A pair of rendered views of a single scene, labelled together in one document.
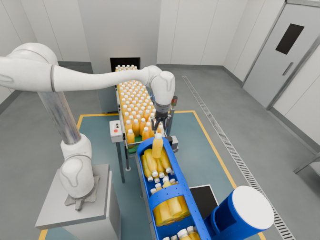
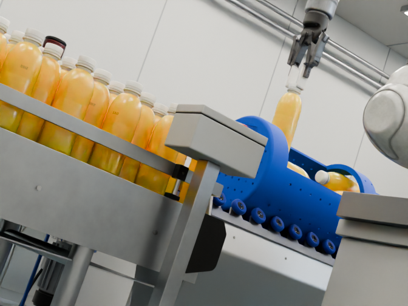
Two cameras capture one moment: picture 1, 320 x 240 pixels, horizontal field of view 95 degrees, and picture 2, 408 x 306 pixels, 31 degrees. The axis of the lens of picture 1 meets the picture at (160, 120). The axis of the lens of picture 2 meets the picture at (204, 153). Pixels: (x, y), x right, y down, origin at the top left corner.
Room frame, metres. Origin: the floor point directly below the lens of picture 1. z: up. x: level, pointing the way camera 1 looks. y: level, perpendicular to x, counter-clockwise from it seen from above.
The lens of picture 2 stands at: (1.36, 1.97, 0.74)
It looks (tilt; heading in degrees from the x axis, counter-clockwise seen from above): 10 degrees up; 256
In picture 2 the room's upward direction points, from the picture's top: 19 degrees clockwise
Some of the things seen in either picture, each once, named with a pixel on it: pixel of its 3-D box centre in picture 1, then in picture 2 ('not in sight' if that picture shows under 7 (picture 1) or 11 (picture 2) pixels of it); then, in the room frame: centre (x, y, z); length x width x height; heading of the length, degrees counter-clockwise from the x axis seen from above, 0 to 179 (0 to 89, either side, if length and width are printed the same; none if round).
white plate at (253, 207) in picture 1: (252, 205); not in sight; (0.44, -0.73, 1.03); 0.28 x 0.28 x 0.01
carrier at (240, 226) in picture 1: (227, 222); not in sight; (0.44, -0.73, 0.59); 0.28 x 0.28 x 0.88
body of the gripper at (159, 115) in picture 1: (161, 115); (313, 30); (0.68, 0.00, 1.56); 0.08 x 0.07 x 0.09; 112
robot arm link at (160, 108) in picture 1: (162, 105); (320, 8); (0.68, 0.00, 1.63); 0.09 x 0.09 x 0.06
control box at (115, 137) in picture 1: (115, 131); (217, 141); (0.95, 0.41, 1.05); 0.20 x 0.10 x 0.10; 22
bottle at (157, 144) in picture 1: (157, 146); (285, 121); (0.67, -0.01, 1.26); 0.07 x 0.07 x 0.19
